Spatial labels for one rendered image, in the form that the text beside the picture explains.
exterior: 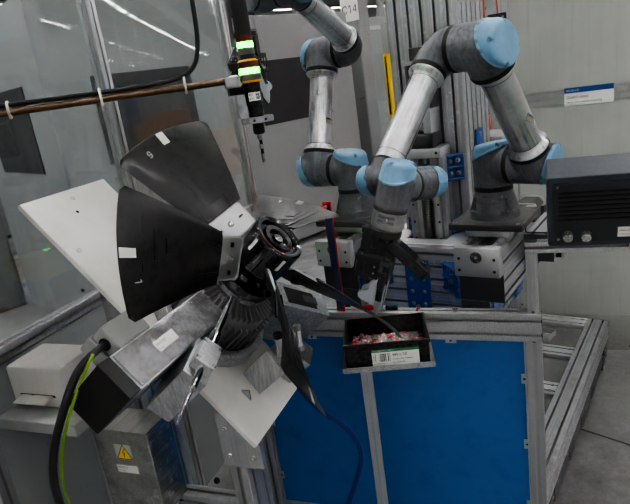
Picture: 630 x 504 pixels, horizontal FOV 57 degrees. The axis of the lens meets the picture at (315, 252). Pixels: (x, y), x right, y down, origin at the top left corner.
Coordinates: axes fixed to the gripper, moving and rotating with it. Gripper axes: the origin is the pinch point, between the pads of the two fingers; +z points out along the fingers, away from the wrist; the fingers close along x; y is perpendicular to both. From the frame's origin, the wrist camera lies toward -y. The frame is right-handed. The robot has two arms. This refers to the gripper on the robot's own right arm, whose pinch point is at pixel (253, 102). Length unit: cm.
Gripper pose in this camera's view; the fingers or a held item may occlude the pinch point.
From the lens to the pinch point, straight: 183.4
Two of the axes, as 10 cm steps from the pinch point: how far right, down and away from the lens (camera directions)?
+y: 3.4, -3.2, 8.9
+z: 1.4, 9.5, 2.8
